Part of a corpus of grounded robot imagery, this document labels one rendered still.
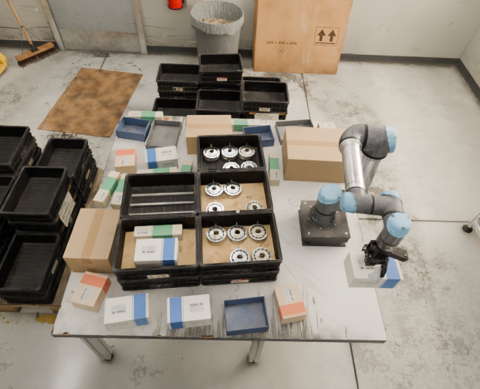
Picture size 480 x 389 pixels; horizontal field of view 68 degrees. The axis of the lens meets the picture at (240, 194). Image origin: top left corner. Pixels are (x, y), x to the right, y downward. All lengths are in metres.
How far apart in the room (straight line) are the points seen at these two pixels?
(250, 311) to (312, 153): 1.02
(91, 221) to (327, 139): 1.49
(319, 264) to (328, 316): 0.28
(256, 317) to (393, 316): 1.28
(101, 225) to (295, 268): 1.05
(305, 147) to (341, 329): 1.07
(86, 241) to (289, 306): 1.06
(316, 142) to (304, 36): 2.35
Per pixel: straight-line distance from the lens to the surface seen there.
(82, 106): 4.22
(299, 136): 2.35
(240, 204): 2.02
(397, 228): 1.32
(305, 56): 4.58
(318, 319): 1.91
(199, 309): 1.77
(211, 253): 1.85
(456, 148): 4.25
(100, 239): 1.96
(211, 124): 2.44
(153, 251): 1.78
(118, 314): 1.83
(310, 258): 2.04
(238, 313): 1.86
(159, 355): 2.56
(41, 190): 2.81
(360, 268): 1.56
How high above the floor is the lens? 2.45
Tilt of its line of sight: 52 degrees down
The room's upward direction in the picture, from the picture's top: 4 degrees clockwise
